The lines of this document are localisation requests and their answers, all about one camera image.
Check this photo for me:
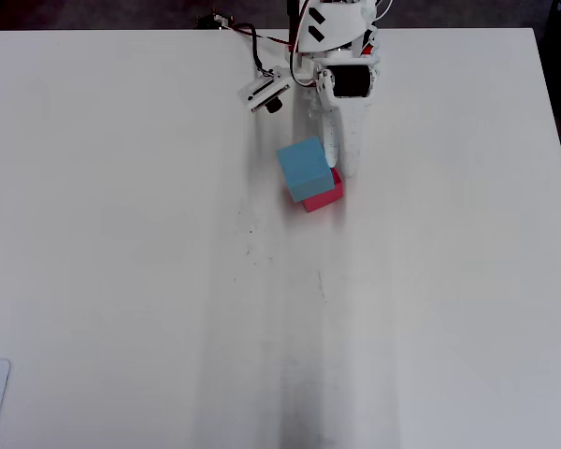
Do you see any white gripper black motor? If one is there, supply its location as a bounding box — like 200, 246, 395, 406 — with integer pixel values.
293, 48, 381, 180

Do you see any blue foam cube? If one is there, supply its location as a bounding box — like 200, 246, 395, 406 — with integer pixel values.
275, 136, 336, 204

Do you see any red foam cube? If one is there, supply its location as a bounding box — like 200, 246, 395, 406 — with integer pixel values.
287, 167, 346, 214

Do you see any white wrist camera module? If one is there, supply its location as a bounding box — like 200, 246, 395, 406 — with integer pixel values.
237, 66, 294, 115

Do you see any thin red servo cable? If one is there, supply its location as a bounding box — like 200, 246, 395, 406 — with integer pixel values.
232, 26, 295, 49

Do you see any black camera cable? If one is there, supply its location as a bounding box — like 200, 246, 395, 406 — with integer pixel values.
223, 22, 275, 79

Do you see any small cable connector plug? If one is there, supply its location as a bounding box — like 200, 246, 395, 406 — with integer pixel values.
194, 11, 237, 32

